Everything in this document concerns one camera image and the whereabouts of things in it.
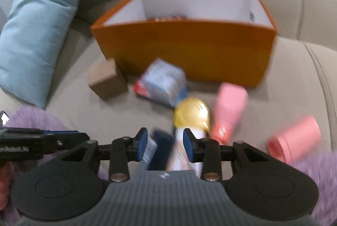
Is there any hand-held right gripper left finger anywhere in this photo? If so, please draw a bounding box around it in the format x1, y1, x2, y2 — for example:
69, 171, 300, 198
62, 127, 148, 181

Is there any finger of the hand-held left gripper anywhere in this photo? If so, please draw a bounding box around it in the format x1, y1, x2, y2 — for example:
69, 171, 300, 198
42, 130, 90, 156

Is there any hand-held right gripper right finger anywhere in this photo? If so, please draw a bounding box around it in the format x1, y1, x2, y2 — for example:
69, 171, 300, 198
183, 128, 271, 181

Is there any white snack packet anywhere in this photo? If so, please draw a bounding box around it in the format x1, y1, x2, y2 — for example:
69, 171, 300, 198
166, 97, 212, 172

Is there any pink pump bottle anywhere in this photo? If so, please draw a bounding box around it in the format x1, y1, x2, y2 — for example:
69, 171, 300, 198
210, 82, 249, 144

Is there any small brown cardboard box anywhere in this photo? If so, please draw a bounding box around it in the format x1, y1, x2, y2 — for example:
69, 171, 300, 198
88, 58, 128, 100

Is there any orange-rimmed white bin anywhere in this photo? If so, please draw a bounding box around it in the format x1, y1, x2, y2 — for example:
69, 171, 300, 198
90, 0, 277, 88

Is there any pink cup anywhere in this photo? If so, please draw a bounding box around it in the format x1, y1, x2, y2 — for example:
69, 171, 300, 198
267, 116, 322, 165

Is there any dark blue flat packet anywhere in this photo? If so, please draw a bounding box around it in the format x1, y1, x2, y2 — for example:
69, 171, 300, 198
149, 130, 175, 171

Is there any light blue pillow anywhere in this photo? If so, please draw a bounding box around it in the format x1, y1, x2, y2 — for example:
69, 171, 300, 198
0, 0, 88, 110

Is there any purple fuzzy blanket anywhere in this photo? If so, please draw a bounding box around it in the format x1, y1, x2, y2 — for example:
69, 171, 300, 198
0, 106, 337, 226

